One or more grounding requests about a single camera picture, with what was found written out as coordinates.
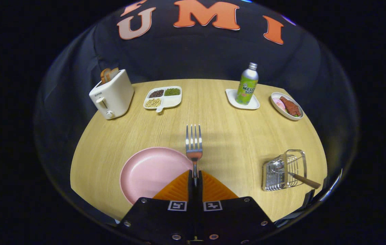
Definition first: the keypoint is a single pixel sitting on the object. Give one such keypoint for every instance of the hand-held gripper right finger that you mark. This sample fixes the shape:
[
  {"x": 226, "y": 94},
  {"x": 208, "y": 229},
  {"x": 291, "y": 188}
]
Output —
[{"x": 200, "y": 194}]

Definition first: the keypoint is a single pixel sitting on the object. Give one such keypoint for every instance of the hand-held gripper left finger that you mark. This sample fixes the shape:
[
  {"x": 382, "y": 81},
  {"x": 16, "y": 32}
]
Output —
[{"x": 190, "y": 194}]

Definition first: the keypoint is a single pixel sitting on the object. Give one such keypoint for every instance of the pink round plate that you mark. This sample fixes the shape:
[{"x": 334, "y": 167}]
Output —
[{"x": 148, "y": 173}]

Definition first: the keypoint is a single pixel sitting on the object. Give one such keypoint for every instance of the white divided snack tray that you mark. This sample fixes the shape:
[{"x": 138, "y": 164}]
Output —
[{"x": 172, "y": 101}]

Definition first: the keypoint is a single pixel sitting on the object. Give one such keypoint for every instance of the yellow soybeans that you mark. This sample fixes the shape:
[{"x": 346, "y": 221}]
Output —
[{"x": 153, "y": 102}]

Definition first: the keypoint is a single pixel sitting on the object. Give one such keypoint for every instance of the white square coaster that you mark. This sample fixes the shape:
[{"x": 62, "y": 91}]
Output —
[{"x": 231, "y": 97}]

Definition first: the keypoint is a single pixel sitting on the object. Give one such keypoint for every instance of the green beans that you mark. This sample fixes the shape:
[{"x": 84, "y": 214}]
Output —
[{"x": 172, "y": 92}]

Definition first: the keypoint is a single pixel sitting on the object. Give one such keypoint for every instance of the dark red beans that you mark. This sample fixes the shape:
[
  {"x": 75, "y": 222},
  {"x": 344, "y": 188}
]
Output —
[{"x": 156, "y": 93}]

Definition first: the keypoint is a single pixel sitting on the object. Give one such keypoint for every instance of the green soda bottle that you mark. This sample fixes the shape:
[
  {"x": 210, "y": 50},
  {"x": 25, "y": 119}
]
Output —
[{"x": 246, "y": 90}]

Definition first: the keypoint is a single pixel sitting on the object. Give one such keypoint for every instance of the pink ham slices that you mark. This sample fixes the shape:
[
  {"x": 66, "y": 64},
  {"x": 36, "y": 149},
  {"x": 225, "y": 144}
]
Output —
[{"x": 278, "y": 103}]

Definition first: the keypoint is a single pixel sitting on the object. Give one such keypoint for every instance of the cream white toaster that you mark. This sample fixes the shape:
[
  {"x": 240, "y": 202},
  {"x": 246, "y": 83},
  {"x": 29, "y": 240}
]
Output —
[{"x": 114, "y": 97}]

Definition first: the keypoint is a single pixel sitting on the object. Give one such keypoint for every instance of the green lettuce leaf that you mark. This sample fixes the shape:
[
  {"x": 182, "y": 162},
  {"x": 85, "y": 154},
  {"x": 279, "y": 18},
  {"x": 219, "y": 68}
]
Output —
[{"x": 296, "y": 115}]

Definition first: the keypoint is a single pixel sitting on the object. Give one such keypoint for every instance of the brown fried meat piece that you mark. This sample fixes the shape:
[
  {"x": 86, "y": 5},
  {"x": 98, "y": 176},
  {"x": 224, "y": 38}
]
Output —
[{"x": 291, "y": 108}]

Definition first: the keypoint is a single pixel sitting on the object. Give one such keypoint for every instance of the white oval food plate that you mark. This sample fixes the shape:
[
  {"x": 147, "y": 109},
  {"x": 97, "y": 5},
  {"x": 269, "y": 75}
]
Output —
[{"x": 278, "y": 94}]

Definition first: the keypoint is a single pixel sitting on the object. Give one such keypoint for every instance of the toasted bread slice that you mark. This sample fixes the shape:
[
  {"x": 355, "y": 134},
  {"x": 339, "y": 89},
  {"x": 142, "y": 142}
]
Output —
[
  {"x": 105, "y": 75},
  {"x": 115, "y": 72}
]

